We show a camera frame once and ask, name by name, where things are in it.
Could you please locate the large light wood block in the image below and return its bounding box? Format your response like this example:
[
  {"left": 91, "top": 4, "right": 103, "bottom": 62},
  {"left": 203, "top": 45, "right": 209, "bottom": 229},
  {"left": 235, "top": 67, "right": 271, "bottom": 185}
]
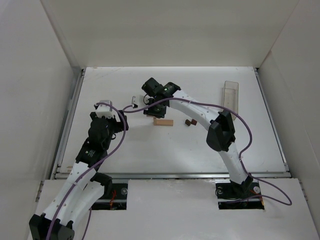
[{"left": 153, "top": 118, "right": 174, "bottom": 127}]

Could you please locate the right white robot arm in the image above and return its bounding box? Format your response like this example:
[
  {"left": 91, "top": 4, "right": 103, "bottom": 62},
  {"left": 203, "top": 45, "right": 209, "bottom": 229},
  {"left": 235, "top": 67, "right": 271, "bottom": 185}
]
[{"left": 141, "top": 78, "right": 253, "bottom": 188}]

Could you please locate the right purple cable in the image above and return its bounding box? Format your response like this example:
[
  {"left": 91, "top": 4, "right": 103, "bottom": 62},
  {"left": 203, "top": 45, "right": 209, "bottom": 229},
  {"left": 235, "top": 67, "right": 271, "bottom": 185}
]
[{"left": 122, "top": 97, "right": 293, "bottom": 207}]

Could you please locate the clear plastic box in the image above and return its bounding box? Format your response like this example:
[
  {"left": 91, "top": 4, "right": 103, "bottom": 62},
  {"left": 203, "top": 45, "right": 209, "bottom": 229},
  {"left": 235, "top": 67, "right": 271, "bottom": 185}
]
[{"left": 221, "top": 81, "right": 239, "bottom": 114}]

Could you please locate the purple cable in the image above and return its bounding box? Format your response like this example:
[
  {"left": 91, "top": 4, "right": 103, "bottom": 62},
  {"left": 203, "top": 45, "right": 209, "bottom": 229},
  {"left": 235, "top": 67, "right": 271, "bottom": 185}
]
[
  {"left": 47, "top": 103, "right": 129, "bottom": 240},
  {"left": 122, "top": 97, "right": 293, "bottom": 207}
]

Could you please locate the aluminium rail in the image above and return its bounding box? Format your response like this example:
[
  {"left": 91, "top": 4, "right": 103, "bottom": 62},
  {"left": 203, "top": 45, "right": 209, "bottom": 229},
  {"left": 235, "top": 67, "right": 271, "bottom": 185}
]
[
  {"left": 53, "top": 171, "right": 291, "bottom": 181},
  {"left": 45, "top": 68, "right": 86, "bottom": 180},
  {"left": 253, "top": 67, "right": 290, "bottom": 172}
]

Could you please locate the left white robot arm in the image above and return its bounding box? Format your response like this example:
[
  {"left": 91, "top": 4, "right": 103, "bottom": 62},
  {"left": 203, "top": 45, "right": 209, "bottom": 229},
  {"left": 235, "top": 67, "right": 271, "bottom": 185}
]
[{"left": 29, "top": 110, "right": 129, "bottom": 240}]

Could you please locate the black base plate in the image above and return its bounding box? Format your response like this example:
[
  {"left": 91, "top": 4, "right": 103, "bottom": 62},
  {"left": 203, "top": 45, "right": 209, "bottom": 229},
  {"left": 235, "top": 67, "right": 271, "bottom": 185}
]
[
  {"left": 215, "top": 181, "right": 265, "bottom": 210},
  {"left": 91, "top": 182, "right": 128, "bottom": 211}
]

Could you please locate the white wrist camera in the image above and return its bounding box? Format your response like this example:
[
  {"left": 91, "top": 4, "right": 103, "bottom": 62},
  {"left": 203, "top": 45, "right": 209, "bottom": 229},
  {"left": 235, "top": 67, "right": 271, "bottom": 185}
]
[
  {"left": 94, "top": 104, "right": 114, "bottom": 119},
  {"left": 131, "top": 95, "right": 138, "bottom": 109}
]

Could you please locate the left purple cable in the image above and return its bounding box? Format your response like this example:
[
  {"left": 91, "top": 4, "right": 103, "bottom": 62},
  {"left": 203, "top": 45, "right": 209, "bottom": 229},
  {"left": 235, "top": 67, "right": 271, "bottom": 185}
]
[{"left": 47, "top": 103, "right": 129, "bottom": 240}]

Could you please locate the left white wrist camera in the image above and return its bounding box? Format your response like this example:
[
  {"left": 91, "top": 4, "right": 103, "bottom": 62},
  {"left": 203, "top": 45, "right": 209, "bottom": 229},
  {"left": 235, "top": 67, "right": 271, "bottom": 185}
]
[{"left": 94, "top": 104, "right": 114, "bottom": 119}]

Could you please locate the reddish brown small block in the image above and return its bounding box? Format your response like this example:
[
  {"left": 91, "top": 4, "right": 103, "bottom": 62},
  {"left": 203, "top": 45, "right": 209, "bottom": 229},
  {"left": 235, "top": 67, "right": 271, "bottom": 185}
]
[{"left": 191, "top": 119, "right": 198, "bottom": 126}]

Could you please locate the aluminium front rail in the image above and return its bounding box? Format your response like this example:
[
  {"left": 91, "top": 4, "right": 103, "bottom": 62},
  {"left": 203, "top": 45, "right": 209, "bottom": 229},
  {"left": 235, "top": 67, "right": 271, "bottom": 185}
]
[{"left": 53, "top": 171, "right": 291, "bottom": 181}]

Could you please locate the aluminium left rail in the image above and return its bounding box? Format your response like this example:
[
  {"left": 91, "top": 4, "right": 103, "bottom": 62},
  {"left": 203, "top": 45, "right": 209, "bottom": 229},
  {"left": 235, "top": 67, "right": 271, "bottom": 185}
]
[{"left": 45, "top": 68, "right": 86, "bottom": 180}]

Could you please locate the aluminium right rail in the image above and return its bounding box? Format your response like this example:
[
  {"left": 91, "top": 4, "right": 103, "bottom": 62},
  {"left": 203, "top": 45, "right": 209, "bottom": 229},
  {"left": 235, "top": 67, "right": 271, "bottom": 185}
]
[{"left": 253, "top": 67, "right": 290, "bottom": 172}]

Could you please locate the dark brown small block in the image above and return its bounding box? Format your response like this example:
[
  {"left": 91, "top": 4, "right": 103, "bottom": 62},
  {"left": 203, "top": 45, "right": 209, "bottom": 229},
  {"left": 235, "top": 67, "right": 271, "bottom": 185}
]
[{"left": 185, "top": 119, "right": 191, "bottom": 126}]

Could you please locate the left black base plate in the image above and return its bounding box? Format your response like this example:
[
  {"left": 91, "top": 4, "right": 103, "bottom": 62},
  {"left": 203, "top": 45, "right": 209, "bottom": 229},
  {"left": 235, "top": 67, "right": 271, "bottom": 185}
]
[{"left": 91, "top": 182, "right": 128, "bottom": 211}]

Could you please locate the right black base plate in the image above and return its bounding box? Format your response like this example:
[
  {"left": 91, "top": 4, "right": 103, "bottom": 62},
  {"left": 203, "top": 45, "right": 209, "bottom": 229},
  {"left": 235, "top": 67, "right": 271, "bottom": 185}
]
[{"left": 215, "top": 181, "right": 265, "bottom": 210}]

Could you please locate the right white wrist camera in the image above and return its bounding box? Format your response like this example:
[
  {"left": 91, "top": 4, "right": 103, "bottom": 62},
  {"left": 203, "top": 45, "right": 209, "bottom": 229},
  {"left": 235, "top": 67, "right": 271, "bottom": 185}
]
[{"left": 131, "top": 95, "right": 138, "bottom": 109}]

